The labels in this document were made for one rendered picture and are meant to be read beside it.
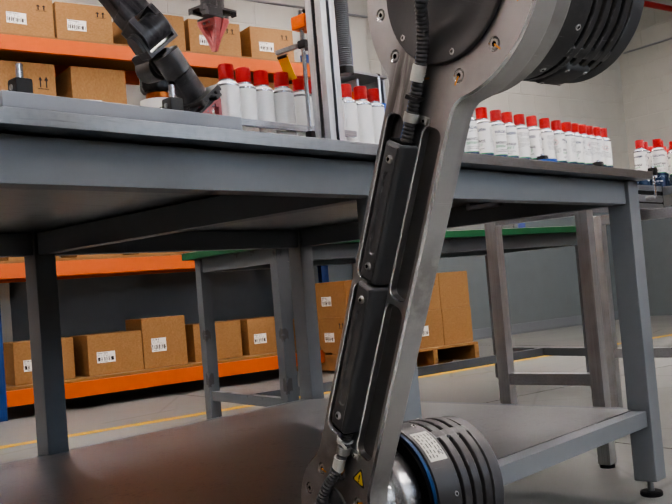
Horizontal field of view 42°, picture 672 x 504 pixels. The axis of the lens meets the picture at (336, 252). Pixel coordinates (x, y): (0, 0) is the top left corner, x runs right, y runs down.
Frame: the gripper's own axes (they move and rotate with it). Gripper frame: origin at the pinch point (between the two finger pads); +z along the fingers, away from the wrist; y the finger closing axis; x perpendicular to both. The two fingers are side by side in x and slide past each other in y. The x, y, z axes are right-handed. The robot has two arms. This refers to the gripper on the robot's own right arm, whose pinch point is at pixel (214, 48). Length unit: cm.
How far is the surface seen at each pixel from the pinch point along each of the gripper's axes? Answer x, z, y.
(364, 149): 66, 36, 26
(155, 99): -5.6, 12.8, 14.0
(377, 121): 22.1, 18.3, -32.4
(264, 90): 21.2, 14.7, 4.9
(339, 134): 36.6, 26.3, -1.4
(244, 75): 20.3, 11.9, 9.6
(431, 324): -198, 93, -350
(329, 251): -73, 46, -116
